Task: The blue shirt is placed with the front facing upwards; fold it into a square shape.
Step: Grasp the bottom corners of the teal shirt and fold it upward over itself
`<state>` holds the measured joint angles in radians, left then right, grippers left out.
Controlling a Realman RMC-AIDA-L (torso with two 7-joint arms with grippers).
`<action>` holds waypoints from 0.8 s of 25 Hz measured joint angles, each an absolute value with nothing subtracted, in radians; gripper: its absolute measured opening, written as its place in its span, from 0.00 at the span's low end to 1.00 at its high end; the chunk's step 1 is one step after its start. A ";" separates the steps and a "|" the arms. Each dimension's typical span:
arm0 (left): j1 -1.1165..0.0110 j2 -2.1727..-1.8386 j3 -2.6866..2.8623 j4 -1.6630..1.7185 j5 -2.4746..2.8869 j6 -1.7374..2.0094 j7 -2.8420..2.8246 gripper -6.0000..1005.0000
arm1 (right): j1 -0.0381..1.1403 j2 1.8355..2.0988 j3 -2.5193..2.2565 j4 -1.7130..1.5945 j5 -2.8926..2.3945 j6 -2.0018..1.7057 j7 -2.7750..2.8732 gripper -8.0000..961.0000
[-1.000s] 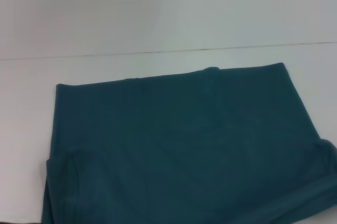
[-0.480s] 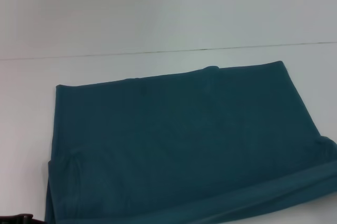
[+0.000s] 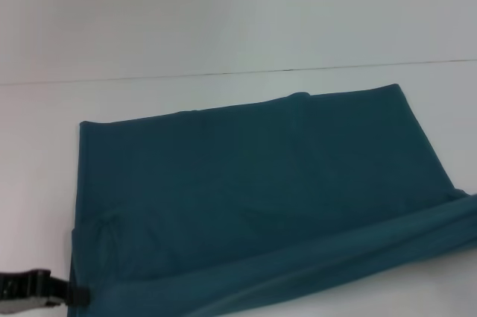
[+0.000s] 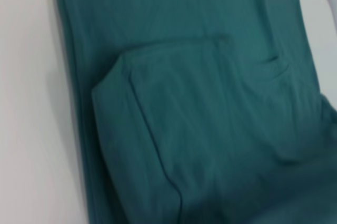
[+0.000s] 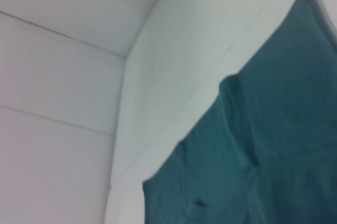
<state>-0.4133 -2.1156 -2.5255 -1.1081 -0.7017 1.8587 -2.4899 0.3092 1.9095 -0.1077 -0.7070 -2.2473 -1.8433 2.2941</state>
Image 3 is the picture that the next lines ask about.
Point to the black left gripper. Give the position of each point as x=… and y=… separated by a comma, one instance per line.
x=22, y=289

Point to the teal t-shirt with FREE print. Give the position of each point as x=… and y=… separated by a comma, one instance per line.
x=261, y=201

